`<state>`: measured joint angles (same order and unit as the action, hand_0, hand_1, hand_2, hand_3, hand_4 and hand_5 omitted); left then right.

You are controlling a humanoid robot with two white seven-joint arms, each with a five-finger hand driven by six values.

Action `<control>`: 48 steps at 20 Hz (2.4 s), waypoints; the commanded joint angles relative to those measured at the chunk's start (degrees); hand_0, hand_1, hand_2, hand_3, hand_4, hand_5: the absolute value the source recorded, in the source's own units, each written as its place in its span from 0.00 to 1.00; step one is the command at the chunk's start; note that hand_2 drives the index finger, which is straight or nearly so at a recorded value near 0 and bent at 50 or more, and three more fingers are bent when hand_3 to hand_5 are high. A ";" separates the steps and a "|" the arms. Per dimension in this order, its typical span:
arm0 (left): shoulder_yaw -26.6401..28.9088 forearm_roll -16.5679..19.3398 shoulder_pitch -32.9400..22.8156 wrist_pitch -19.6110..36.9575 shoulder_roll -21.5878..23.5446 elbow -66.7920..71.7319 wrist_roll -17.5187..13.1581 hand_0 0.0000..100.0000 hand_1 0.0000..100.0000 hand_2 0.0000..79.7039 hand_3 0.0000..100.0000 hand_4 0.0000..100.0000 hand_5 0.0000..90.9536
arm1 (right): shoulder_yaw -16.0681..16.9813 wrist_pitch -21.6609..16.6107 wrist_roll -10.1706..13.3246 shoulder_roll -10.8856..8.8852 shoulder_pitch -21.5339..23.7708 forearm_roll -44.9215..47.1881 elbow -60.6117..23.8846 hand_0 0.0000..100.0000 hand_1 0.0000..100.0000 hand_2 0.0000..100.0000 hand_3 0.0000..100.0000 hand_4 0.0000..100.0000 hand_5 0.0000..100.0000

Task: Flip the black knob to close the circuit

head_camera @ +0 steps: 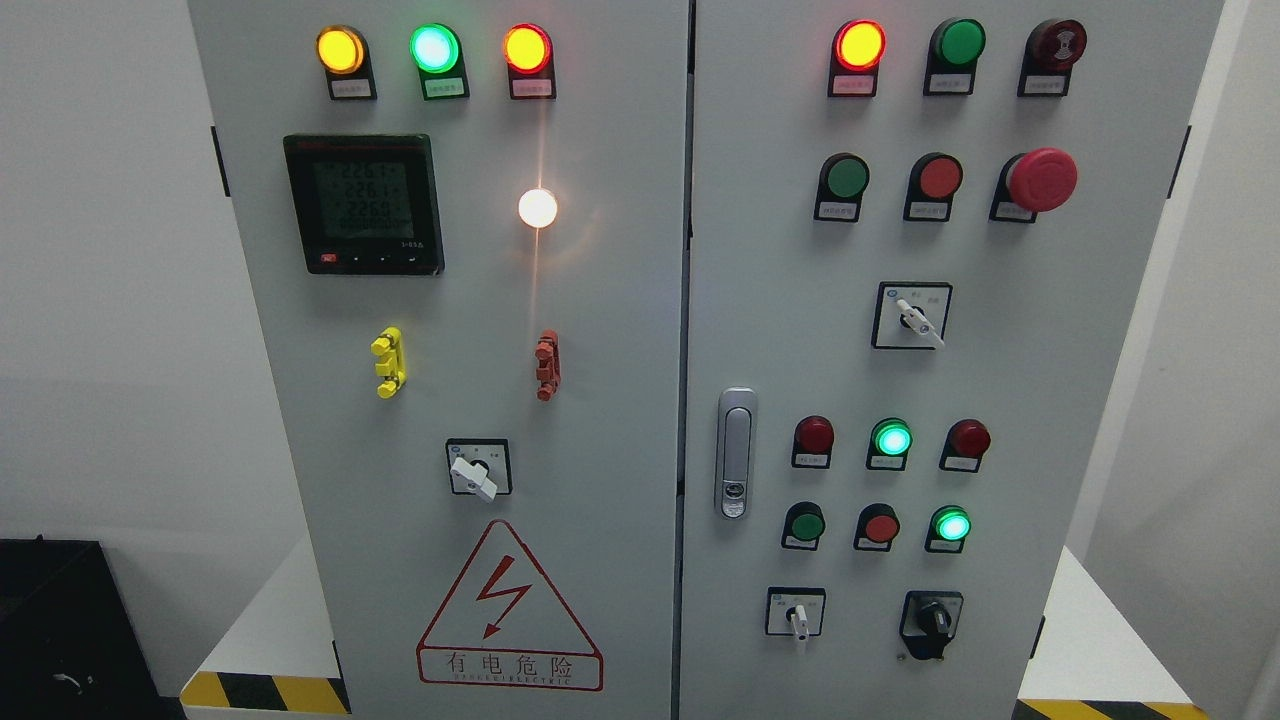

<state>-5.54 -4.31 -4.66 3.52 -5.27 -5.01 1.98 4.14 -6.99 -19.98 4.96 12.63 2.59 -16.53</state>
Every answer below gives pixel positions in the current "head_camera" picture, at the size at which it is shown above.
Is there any black rotary knob switch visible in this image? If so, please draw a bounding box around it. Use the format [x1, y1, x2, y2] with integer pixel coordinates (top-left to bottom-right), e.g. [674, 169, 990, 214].
[899, 591, 964, 661]

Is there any red terminal connector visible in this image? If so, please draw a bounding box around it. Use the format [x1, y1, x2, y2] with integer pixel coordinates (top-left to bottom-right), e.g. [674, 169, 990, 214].
[534, 328, 562, 402]

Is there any white lit indicator light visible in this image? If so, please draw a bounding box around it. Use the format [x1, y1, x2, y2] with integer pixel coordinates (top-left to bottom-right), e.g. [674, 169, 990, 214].
[517, 187, 559, 229]

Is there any dark red indicator lower left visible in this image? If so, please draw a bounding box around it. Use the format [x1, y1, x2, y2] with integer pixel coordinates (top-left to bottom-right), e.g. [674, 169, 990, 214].
[790, 415, 835, 470]

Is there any grey left cabinet door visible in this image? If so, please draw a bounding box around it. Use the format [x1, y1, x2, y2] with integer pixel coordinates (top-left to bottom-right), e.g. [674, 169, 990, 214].
[189, 1, 690, 719]

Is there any grey cabinet door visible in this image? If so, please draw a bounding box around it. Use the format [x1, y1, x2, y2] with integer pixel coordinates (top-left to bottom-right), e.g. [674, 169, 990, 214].
[678, 1, 1222, 719]
[189, 1, 690, 719]

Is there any green push button lower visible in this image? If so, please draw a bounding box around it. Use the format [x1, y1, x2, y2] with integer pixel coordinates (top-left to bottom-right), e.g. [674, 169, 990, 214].
[780, 501, 826, 551]

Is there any green push button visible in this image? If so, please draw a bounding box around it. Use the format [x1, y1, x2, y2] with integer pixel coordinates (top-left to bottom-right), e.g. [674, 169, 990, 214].
[780, 501, 826, 551]
[813, 152, 870, 223]

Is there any yellow terminal connector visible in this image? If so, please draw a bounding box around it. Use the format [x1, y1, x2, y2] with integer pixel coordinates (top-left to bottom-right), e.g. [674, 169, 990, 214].
[370, 325, 407, 398]

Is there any green lit indicator lower middle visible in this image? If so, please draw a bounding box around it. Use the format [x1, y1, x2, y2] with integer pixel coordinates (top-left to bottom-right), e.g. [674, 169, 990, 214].
[867, 416, 913, 471]

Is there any green push button upper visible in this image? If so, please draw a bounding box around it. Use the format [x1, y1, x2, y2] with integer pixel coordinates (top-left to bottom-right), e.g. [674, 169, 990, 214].
[813, 152, 870, 223]

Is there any red push button lower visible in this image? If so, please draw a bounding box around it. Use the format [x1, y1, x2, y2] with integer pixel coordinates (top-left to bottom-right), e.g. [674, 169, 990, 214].
[852, 503, 901, 552]

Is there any red push button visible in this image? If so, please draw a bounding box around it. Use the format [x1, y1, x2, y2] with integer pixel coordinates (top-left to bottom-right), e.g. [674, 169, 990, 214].
[852, 503, 901, 552]
[902, 152, 964, 222]

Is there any red electric hazard warning sticker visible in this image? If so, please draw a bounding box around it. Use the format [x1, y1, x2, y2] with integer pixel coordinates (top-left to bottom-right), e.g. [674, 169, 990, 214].
[417, 519, 604, 692]

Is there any grey right cabinet door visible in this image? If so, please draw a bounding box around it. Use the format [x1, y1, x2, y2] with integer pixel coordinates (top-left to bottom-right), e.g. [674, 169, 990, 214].
[678, 1, 1222, 719]

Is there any black digital power meter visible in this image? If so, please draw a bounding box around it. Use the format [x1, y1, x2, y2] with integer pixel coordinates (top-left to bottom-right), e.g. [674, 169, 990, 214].
[283, 135, 445, 275]

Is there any orange-red indicator light left door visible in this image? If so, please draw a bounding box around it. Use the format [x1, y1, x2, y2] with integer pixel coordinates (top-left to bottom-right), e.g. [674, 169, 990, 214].
[503, 23, 557, 100]

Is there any red indicator lower right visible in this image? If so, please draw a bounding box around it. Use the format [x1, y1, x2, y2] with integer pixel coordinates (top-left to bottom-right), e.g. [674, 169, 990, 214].
[938, 418, 992, 473]

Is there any red push button upper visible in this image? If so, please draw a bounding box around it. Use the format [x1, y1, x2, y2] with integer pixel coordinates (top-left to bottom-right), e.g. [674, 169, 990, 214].
[902, 152, 964, 222]

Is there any green indicator bottom right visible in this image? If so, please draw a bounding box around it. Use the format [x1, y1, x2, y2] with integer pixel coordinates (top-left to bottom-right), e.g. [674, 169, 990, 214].
[924, 503, 972, 553]

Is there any green lit indicator light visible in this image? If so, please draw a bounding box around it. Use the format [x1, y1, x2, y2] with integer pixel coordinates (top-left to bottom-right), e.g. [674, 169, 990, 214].
[410, 23, 470, 101]

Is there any red lit indicator right door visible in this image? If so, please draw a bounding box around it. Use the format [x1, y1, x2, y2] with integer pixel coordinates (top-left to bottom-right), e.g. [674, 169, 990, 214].
[827, 18, 886, 97]

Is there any yellow indicator light top left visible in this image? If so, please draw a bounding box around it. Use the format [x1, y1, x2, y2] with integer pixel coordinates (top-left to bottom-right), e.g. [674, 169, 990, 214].
[315, 26, 378, 101]

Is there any red emergency stop mushroom button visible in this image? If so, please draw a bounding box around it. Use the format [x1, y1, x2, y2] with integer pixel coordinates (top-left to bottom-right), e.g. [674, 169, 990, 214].
[989, 147, 1078, 224]

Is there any green unlit indicator top right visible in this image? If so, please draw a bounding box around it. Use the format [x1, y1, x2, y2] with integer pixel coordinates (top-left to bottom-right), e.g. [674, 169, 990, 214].
[923, 17, 987, 97]

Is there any dark red buzzer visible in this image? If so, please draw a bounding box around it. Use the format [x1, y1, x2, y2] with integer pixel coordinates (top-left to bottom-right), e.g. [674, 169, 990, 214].
[1018, 18, 1087, 97]

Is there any white platform with hazard stripes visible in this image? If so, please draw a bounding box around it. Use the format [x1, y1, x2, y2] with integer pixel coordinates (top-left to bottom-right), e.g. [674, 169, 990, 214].
[179, 539, 1204, 719]

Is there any black box lower left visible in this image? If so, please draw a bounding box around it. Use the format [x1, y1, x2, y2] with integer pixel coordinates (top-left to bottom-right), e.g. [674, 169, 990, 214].
[1, 538, 165, 719]

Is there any silver door handle lock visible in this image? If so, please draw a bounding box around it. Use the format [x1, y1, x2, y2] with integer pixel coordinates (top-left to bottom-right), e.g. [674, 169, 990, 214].
[713, 387, 758, 519]

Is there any white selector switch left door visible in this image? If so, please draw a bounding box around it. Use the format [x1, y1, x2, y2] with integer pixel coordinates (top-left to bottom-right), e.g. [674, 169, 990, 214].
[445, 438, 513, 503]

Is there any white selector switch upper right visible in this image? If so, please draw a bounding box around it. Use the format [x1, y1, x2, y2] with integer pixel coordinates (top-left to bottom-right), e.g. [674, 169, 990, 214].
[872, 281, 954, 350]

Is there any white selector switch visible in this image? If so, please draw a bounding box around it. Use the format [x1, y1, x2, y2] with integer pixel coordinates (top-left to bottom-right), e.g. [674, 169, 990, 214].
[872, 281, 954, 350]
[765, 585, 827, 653]

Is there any white selector switch bottom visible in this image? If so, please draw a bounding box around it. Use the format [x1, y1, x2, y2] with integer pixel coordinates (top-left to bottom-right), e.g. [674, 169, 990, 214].
[765, 585, 827, 653]

